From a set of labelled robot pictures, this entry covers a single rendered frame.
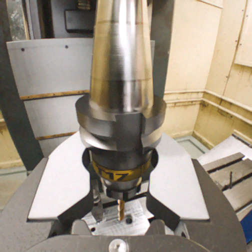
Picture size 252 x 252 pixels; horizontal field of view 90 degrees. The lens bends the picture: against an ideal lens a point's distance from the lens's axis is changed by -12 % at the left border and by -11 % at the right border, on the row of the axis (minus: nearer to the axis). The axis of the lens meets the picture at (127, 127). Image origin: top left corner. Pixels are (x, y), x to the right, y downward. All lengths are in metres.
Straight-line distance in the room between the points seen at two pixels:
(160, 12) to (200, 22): 0.65
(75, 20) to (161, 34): 0.32
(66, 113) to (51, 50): 0.22
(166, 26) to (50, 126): 0.59
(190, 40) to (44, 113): 1.04
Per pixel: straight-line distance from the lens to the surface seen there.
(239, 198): 0.74
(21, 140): 0.70
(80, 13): 0.57
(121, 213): 0.20
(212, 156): 1.14
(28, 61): 0.53
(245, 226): 0.39
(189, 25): 1.20
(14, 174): 1.30
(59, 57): 0.51
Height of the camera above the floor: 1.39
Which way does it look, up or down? 30 degrees down
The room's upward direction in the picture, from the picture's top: 2 degrees clockwise
